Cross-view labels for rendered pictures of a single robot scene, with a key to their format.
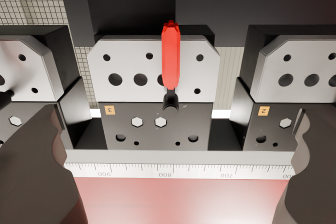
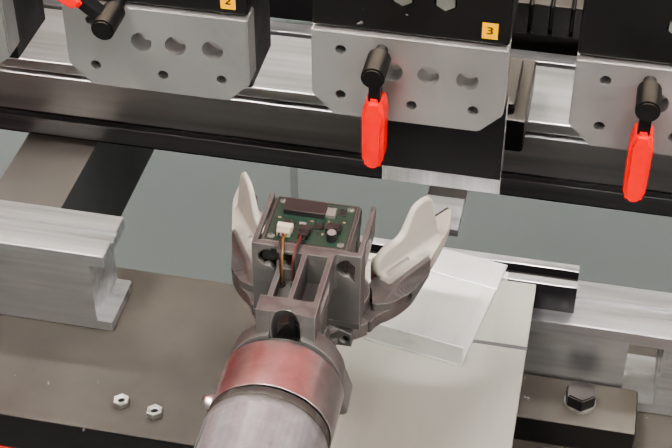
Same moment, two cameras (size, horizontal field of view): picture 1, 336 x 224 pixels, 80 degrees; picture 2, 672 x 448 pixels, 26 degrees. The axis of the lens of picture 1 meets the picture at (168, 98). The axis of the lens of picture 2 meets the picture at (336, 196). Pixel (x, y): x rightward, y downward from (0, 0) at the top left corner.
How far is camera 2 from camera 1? 1.02 m
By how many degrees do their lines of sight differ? 71
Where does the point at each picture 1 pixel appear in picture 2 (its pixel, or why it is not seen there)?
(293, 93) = (193, 30)
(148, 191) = not seen: outside the picture
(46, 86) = (582, 84)
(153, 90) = (409, 58)
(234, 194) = not seen: outside the picture
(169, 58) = (373, 139)
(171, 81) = (371, 114)
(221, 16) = not seen: outside the picture
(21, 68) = (608, 112)
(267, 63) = (246, 76)
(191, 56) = (352, 97)
